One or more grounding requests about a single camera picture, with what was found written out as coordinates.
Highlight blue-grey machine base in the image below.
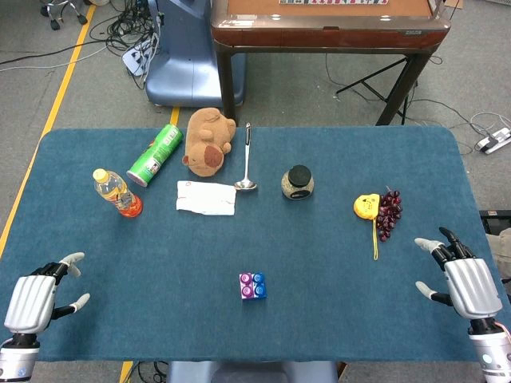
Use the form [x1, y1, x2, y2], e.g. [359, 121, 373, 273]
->
[145, 0, 248, 108]

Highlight black box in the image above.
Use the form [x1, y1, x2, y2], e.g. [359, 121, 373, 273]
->
[478, 209, 511, 240]

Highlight purple box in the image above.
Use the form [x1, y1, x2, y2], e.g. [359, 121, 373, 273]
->
[239, 272, 256, 301]

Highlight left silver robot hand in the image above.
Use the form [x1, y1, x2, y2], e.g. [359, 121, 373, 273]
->
[3, 251, 91, 346]

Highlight yellow drink bottle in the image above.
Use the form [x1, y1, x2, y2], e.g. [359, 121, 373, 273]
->
[92, 168, 144, 219]

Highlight metal ladle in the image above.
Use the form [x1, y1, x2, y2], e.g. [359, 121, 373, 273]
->
[234, 122, 259, 192]

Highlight yellow toy with cord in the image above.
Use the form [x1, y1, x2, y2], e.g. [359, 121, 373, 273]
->
[353, 193, 382, 261]

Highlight brown mahjong table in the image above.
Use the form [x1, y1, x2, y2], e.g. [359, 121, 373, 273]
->
[210, 0, 452, 127]

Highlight glass jar black lid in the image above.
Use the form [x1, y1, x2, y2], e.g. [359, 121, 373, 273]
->
[280, 164, 315, 200]

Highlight blue-grey robot torso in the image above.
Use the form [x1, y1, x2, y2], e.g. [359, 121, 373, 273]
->
[165, 361, 339, 383]

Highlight blue felt table cover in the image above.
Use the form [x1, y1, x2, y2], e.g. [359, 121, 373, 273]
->
[0, 126, 511, 363]

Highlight black cable bundle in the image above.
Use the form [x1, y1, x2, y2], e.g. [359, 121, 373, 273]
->
[89, 0, 160, 91]

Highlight row of mahjong tiles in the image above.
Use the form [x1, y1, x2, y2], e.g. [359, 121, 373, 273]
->
[278, 0, 389, 6]

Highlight brown plush capybara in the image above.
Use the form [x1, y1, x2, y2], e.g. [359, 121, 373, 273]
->
[181, 107, 237, 178]

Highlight white and black power strip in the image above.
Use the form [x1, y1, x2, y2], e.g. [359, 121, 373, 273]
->
[473, 127, 511, 155]

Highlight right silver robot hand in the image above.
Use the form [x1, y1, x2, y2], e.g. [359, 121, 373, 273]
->
[414, 227, 504, 336]

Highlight purple grape bunch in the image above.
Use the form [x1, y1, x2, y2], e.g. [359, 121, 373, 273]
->
[376, 185, 404, 243]

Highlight green chips can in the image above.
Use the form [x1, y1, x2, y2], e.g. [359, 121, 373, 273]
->
[125, 123, 184, 188]

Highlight wheeled chair base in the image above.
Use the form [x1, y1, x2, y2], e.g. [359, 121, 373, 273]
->
[39, 0, 89, 32]

